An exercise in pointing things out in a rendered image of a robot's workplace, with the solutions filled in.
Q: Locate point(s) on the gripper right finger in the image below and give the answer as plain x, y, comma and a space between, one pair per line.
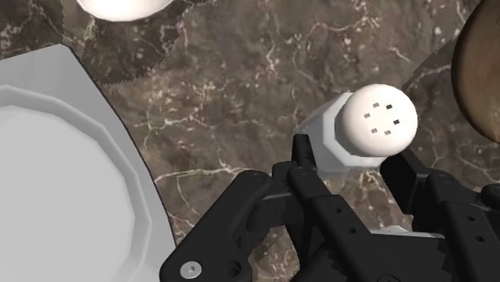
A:
449, 203

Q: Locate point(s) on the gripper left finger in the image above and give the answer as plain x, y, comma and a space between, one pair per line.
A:
250, 218

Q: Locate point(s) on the white salt shaker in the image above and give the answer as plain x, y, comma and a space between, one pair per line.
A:
363, 125

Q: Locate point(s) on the brown wooden bowl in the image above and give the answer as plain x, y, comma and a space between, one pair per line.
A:
478, 70

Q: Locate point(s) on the white plate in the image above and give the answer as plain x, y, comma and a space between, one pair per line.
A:
58, 175

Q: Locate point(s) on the white round object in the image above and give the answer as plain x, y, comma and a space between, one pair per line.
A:
123, 8

